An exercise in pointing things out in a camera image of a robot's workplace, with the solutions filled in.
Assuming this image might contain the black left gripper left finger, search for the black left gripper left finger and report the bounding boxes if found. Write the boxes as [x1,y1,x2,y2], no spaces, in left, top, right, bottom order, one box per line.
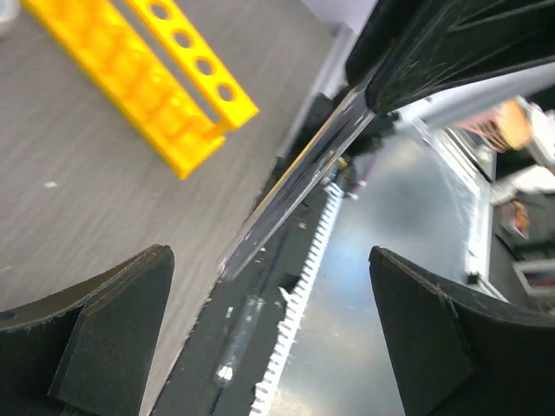
[1,244,174,415]

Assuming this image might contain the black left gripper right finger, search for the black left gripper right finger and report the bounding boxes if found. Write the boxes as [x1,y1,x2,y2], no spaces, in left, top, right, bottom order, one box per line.
[369,246,554,415]

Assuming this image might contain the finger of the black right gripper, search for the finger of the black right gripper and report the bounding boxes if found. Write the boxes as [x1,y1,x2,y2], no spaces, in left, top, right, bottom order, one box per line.
[345,0,554,114]

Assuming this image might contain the yellow test tube rack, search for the yellow test tube rack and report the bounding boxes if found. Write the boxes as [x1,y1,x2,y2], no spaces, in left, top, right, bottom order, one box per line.
[23,1,258,179]

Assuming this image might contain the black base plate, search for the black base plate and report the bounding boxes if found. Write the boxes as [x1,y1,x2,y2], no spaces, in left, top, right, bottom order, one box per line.
[151,86,369,416]

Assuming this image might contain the white slotted cable duct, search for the white slotted cable duct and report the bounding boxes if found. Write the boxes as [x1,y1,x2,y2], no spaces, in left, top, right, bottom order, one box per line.
[249,184,343,416]

